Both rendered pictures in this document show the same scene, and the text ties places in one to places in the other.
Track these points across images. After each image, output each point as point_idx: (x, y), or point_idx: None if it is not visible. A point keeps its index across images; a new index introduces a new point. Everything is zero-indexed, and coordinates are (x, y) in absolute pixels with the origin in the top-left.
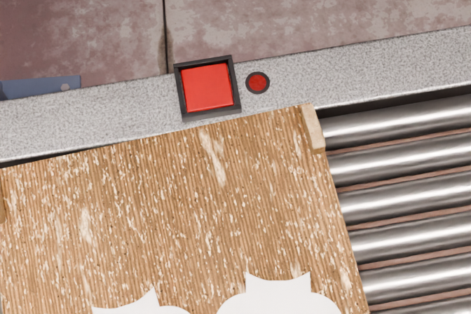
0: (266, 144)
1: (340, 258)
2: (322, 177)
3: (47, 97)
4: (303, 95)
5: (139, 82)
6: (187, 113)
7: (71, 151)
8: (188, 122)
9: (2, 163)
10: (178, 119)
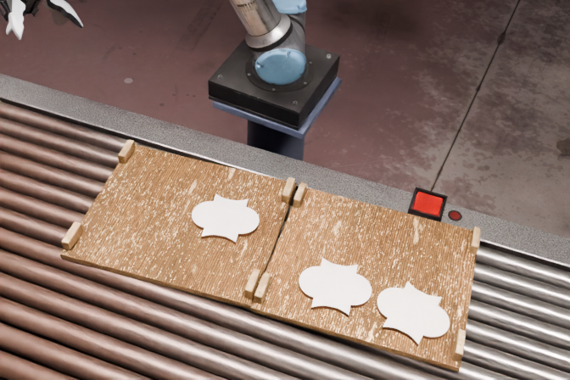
0: (446, 237)
1: (461, 301)
2: (469, 265)
3: (345, 175)
4: None
5: (393, 188)
6: (411, 209)
7: None
8: None
9: None
10: (405, 211)
